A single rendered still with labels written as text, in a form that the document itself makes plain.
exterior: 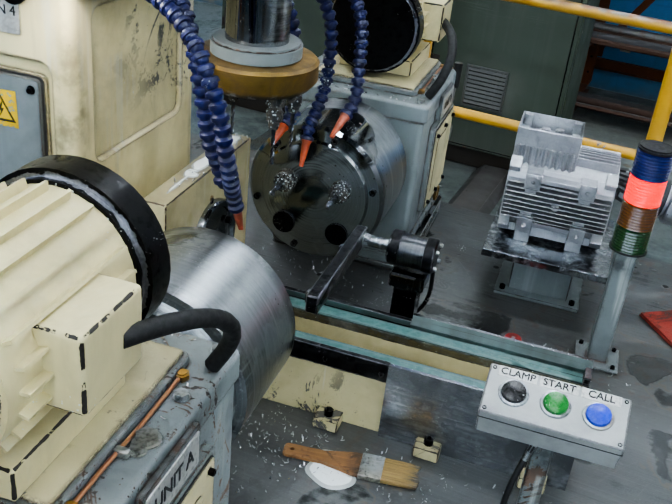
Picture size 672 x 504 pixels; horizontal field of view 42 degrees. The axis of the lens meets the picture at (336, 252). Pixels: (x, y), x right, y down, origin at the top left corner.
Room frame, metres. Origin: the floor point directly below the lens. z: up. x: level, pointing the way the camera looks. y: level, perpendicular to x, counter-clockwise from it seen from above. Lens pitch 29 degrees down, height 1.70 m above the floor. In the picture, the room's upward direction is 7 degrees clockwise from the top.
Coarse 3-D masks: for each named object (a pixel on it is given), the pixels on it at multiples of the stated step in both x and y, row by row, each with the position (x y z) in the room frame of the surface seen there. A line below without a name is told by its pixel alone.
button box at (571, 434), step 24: (528, 384) 0.88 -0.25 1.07; (552, 384) 0.88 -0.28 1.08; (480, 408) 0.84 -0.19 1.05; (504, 408) 0.84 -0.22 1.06; (528, 408) 0.85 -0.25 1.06; (576, 408) 0.85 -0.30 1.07; (624, 408) 0.85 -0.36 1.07; (504, 432) 0.85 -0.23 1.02; (528, 432) 0.83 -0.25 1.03; (552, 432) 0.82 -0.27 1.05; (576, 432) 0.82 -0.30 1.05; (600, 432) 0.82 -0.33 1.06; (624, 432) 0.82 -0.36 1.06; (576, 456) 0.83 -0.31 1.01; (600, 456) 0.81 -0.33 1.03
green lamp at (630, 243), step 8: (616, 224) 1.37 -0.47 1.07; (616, 232) 1.36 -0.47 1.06; (624, 232) 1.34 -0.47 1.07; (632, 232) 1.33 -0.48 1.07; (648, 232) 1.34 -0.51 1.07; (616, 240) 1.35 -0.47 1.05; (624, 240) 1.34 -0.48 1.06; (632, 240) 1.33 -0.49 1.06; (640, 240) 1.33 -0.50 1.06; (648, 240) 1.34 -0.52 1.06; (616, 248) 1.34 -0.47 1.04; (624, 248) 1.33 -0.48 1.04; (632, 248) 1.33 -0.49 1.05; (640, 248) 1.33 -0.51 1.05
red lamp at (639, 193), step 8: (632, 176) 1.35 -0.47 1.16; (632, 184) 1.35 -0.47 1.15; (640, 184) 1.34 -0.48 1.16; (648, 184) 1.33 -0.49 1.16; (656, 184) 1.33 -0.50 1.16; (664, 184) 1.34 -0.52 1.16; (632, 192) 1.35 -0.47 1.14; (640, 192) 1.34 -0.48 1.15; (648, 192) 1.33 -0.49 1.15; (656, 192) 1.33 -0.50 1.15; (632, 200) 1.34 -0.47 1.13; (640, 200) 1.33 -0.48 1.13; (648, 200) 1.33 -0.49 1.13; (656, 200) 1.34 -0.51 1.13; (648, 208) 1.33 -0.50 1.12
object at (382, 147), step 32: (320, 128) 1.42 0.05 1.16; (352, 128) 1.45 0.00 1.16; (384, 128) 1.52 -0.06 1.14; (256, 160) 1.45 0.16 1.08; (288, 160) 1.43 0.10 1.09; (320, 160) 1.41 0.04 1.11; (352, 160) 1.40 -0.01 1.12; (384, 160) 1.44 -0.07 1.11; (256, 192) 1.44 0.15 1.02; (288, 192) 1.42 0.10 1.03; (320, 192) 1.41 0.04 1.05; (352, 192) 1.39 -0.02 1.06; (384, 192) 1.40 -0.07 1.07; (288, 224) 1.42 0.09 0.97; (320, 224) 1.41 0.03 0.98; (352, 224) 1.39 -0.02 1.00
